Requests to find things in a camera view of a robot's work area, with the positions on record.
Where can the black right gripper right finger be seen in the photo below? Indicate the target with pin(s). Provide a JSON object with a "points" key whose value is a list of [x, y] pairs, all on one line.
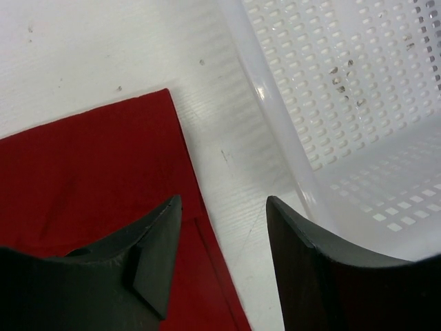
{"points": [[328, 283]]}

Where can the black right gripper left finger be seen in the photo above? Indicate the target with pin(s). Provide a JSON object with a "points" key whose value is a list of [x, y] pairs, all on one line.
{"points": [[120, 282]]}

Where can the white perforated plastic basket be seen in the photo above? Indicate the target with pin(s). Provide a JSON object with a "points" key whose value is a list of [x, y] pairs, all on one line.
{"points": [[351, 93]]}

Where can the dark red t shirt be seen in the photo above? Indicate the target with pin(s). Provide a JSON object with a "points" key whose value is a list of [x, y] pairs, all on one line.
{"points": [[71, 182]]}

